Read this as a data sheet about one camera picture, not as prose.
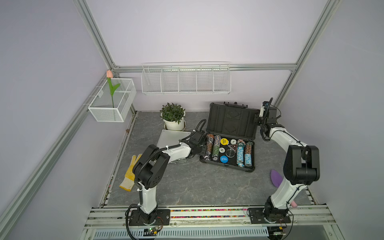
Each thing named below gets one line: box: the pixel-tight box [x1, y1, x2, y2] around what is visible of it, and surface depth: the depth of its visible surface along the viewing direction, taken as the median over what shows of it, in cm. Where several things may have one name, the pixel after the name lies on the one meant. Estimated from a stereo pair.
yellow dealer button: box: [220, 138, 229, 146], surface depth 101 cm
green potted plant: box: [159, 102, 186, 125], surface depth 98 cm
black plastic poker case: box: [199, 101, 260, 173], surface depth 98 cm
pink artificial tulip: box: [106, 69, 121, 109], surface depth 87 cm
